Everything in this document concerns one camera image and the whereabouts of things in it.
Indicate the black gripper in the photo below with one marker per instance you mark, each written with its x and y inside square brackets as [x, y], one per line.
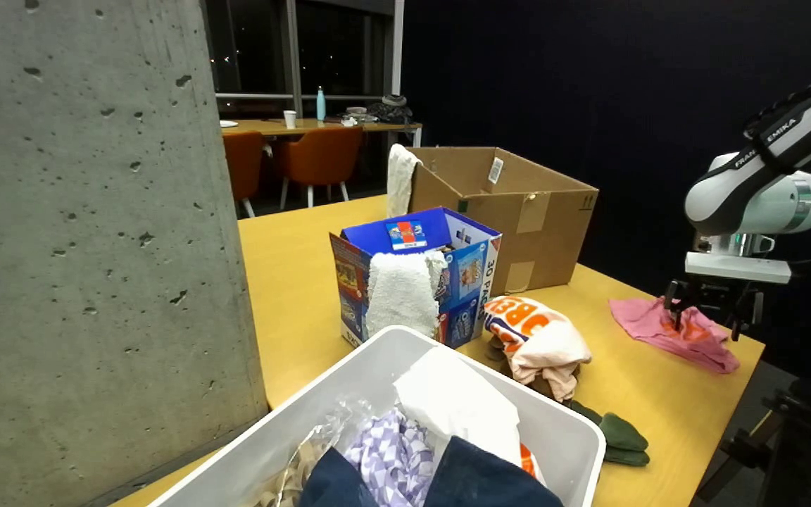
[715, 295]

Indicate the pink shirt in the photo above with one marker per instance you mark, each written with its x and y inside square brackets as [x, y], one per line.
[688, 337]

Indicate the white shirt with orange print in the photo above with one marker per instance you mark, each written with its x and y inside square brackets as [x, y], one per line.
[537, 343]

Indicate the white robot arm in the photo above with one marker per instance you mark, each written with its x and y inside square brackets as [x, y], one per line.
[743, 201]

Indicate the green stuffed toy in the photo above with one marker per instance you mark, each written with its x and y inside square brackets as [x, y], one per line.
[622, 443]

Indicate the white plastic laundry basket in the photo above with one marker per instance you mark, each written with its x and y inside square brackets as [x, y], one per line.
[566, 446]

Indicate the white cloth in basket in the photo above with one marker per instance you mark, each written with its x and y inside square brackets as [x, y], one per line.
[449, 395]

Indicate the large brown cardboard box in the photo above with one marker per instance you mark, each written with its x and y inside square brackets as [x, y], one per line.
[537, 212]

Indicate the blue printed cardboard box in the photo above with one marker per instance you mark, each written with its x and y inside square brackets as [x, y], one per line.
[470, 254]

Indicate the dark navy garment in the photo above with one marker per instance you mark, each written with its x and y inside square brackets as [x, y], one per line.
[459, 477]

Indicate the white towel in blue box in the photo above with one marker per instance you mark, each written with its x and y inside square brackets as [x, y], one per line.
[402, 289]

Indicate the white cloth on brown box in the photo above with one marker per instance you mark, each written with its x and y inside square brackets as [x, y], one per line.
[399, 174]

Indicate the purple checked cloth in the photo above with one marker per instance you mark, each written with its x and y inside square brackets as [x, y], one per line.
[391, 457]

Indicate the dark bag on counter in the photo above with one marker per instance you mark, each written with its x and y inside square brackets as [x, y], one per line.
[383, 110]

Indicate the middle orange chair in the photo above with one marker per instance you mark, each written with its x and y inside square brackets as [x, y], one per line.
[318, 160]

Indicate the orange chair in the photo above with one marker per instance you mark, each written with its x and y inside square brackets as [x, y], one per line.
[318, 160]
[246, 160]

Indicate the light blue water bottle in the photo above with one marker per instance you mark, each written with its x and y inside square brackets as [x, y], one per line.
[318, 106]

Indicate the white paper cup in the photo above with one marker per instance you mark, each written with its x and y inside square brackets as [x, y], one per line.
[290, 119]

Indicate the left orange chair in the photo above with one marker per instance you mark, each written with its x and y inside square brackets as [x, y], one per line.
[246, 160]

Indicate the long wooden counter desk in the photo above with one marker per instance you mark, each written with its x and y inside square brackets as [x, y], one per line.
[278, 127]

